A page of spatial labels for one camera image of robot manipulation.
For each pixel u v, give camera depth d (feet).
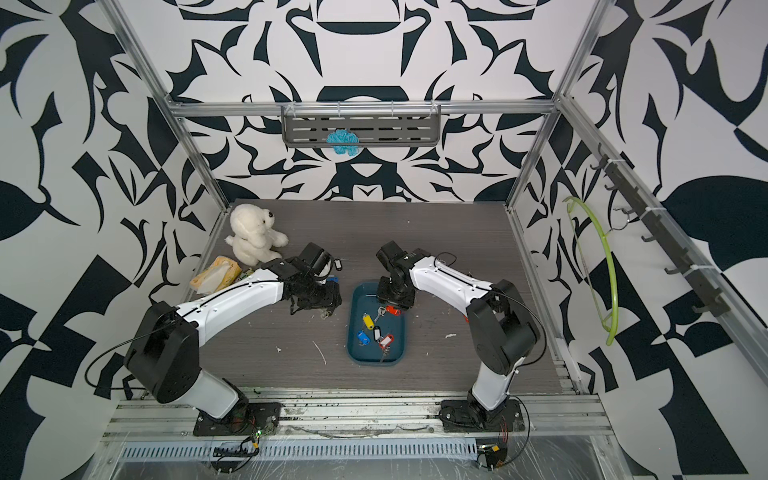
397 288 2.44
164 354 1.43
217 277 3.15
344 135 2.98
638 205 1.97
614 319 2.09
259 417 2.42
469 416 2.21
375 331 2.92
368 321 2.95
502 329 1.54
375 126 3.08
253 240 3.00
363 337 2.86
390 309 3.00
